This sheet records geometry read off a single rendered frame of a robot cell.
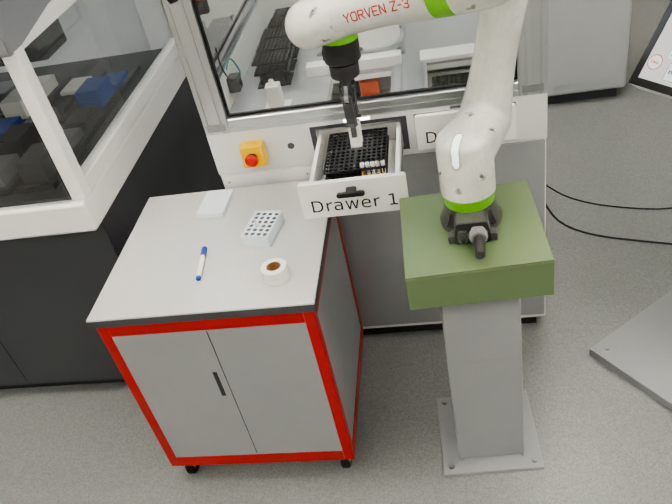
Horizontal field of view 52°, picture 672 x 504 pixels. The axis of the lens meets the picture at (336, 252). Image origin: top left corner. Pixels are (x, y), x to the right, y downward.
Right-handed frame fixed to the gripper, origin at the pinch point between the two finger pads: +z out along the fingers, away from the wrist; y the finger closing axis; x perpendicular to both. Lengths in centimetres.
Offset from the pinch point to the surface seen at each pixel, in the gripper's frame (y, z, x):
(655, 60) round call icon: -17, -3, 80
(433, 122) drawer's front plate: -19.3, 9.3, 20.5
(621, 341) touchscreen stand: -11, 96, 77
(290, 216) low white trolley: 0.1, 24.6, -23.1
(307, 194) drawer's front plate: 11.0, 10.8, -13.9
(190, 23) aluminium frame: -21, -28, -43
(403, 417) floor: 14, 101, 2
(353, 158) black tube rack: -5.7, 10.7, -2.5
